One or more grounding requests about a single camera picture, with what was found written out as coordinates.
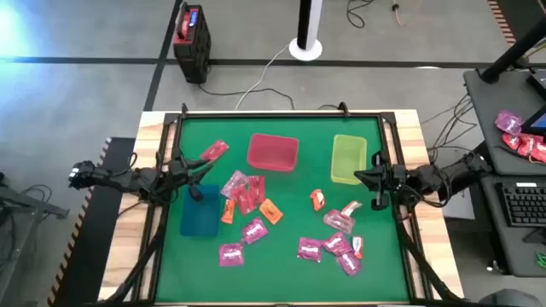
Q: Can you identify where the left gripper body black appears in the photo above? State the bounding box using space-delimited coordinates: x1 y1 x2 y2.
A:
164 147 204 202

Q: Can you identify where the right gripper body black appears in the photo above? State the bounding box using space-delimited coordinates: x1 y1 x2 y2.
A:
369 150 409 211

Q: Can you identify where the pale pink candy packet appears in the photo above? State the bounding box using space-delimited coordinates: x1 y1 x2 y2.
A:
322 209 356 235
219 170 251 200

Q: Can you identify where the red KitKat candy packet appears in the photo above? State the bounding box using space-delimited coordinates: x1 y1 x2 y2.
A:
531 140 546 165
516 136 535 157
248 175 266 205
231 185 257 216
502 132 520 151

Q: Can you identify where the orange Reese's candy packet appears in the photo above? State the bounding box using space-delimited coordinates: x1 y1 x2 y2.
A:
220 199 236 225
258 198 284 226
310 188 327 212

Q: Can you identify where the yellow-green plastic bin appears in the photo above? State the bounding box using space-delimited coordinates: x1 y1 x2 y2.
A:
330 134 369 186

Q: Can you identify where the blue plastic bin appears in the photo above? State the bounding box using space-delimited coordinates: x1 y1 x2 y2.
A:
179 183 221 238

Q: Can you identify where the white floor box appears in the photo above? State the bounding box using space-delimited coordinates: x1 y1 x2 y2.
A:
441 187 477 221

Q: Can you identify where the red plastic bin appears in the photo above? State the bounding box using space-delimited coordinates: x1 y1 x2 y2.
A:
247 133 299 173

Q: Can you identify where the black hazard-striped platform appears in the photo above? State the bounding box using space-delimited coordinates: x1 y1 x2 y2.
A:
487 0 546 46
46 136 137 307

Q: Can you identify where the black side desk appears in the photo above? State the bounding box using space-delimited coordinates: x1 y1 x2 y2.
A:
463 67 546 177

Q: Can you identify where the black red power box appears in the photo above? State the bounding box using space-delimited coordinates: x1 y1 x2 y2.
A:
172 2 212 84

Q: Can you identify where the green table mat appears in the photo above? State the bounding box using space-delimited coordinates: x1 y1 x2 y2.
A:
155 116 410 304

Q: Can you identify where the black keyboard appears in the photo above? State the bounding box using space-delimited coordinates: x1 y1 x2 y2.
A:
497 181 546 228

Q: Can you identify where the black keyboard desk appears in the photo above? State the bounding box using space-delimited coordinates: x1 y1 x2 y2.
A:
479 174 546 278

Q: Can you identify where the white pole with round base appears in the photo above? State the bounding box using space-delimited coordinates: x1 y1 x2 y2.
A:
288 0 323 62

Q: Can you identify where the grey metal stand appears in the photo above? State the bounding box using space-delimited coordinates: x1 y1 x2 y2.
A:
0 170 70 307

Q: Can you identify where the tablet with blue screen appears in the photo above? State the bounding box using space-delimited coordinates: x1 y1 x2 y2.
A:
520 104 546 137

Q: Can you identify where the black slanted pole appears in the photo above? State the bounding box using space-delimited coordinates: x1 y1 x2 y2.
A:
480 16 546 84

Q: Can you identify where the black desk device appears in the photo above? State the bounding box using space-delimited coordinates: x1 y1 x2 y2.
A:
526 67 546 101

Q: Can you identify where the black aluminium table frame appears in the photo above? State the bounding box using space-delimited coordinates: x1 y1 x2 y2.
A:
100 101 465 306

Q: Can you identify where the black cable bundle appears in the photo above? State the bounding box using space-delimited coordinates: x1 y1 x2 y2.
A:
420 94 479 165

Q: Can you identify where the black floor cable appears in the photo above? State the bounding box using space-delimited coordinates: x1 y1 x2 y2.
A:
197 83 296 111

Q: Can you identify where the white floor cable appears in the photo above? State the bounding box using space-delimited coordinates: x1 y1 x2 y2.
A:
234 42 292 111

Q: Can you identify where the black looped cable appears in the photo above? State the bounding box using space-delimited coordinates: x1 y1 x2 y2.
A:
346 0 376 29

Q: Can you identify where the orange cable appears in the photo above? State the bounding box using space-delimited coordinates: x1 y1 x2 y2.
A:
392 0 407 26

